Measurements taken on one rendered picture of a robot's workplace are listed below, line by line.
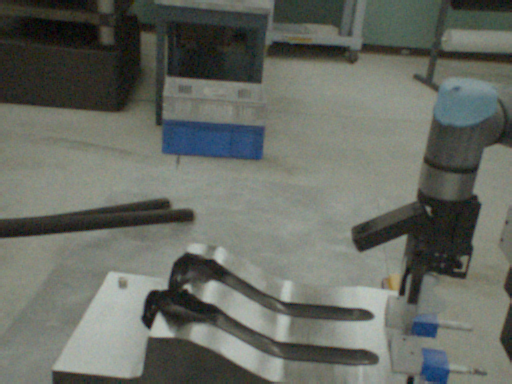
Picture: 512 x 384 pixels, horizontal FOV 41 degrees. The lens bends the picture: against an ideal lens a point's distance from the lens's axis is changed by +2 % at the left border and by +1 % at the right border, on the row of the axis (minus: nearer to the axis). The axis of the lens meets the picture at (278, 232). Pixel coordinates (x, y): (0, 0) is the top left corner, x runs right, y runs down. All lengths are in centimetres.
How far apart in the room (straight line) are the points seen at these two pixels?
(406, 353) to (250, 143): 320
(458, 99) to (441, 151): 7
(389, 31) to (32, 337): 659
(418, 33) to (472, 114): 664
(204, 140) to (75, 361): 315
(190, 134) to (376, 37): 377
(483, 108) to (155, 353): 53
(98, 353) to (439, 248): 50
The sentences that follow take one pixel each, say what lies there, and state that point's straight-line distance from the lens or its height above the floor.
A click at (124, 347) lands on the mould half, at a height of 86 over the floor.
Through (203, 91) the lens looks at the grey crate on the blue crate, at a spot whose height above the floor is 29.
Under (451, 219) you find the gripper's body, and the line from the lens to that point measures 99.
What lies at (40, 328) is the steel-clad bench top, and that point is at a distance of 116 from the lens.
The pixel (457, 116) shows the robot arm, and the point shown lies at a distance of 91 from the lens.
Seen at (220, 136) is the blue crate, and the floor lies 13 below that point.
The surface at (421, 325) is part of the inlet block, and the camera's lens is 106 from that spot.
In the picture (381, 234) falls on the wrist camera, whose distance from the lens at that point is 97.
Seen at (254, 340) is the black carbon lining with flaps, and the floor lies 89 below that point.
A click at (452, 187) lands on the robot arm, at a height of 113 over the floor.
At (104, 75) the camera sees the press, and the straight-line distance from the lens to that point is 472.
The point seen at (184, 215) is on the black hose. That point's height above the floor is 83.
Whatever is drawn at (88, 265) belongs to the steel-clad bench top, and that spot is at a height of 80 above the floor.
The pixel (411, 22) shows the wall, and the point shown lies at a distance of 750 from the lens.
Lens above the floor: 146
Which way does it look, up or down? 27 degrees down
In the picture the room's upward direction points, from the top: 6 degrees clockwise
